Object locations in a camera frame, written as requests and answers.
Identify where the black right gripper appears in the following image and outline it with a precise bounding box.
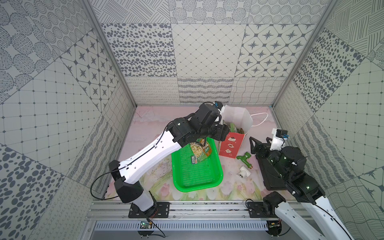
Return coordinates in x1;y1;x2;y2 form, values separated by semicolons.
250;136;290;180

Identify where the green yellow condiment packet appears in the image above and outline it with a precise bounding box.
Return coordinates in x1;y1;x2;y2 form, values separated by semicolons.
190;138;212;164

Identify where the white and red paper bag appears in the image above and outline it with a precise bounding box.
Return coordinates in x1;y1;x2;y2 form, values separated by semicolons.
219;105;269;159

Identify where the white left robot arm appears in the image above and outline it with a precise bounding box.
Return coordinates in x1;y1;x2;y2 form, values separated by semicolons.
109;102;230;217

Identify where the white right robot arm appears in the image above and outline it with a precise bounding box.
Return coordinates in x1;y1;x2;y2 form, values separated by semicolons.
250;137;353;240

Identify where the white pipe elbow fitting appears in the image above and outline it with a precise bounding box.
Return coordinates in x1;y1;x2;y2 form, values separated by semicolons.
238;166;251;178

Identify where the black plastic tool case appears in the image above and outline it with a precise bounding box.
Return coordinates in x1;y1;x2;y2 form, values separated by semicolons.
257;156;287;191

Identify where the green plastic faucet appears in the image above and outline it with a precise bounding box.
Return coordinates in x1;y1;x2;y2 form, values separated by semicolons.
236;152;253;169

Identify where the green plastic basket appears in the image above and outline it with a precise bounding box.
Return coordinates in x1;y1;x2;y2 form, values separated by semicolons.
171;138;224;193

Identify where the small green circuit board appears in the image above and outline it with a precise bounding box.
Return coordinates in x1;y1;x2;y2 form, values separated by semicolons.
140;221;152;229

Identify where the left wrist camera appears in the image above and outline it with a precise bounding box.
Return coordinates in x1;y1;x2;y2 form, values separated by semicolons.
214;101;225;115

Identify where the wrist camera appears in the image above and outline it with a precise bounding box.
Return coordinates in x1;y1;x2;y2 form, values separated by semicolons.
214;101;225;115
270;129;289;151

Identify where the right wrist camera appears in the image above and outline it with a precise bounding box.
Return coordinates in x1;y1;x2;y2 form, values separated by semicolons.
270;129;289;151

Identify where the aluminium mounting rail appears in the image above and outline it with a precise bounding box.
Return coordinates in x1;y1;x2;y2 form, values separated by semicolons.
85;199;328;221

